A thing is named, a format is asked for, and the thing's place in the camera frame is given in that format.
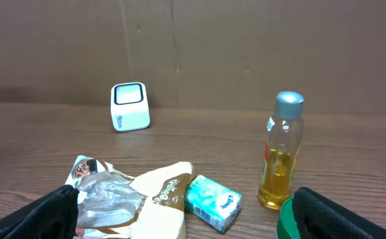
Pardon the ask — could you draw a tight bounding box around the brown snack package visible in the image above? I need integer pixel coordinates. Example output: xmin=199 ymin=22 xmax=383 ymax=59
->
xmin=66 ymin=155 xmax=195 ymax=239

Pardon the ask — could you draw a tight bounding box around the yellow bottle with silver cap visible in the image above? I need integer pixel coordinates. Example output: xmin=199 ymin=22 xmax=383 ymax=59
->
xmin=258 ymin=91 xmax=305 ymax=210

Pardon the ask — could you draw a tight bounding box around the teal white small packet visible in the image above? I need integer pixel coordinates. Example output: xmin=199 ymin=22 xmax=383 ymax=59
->
xmin=185 ymin=175 xmax=242 ymax=233

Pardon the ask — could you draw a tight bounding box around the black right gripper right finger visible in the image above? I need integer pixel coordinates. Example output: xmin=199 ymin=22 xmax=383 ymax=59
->
xmin=292 ymin=187 xmax=386 ymax=239

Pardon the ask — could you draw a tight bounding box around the white barcode scanner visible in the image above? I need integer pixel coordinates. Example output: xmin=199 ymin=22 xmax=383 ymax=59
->
xmin=110 ymin=82 xmax=151 ymax=132

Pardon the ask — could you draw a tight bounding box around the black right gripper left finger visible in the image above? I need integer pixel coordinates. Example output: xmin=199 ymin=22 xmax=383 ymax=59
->
xmin=0 ymin=185 xmax=79 ymax=239

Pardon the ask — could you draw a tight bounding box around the green lid white jar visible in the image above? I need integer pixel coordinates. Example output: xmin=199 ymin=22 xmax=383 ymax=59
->
xmin=276 ymin=197 xmax=300 ymax=239

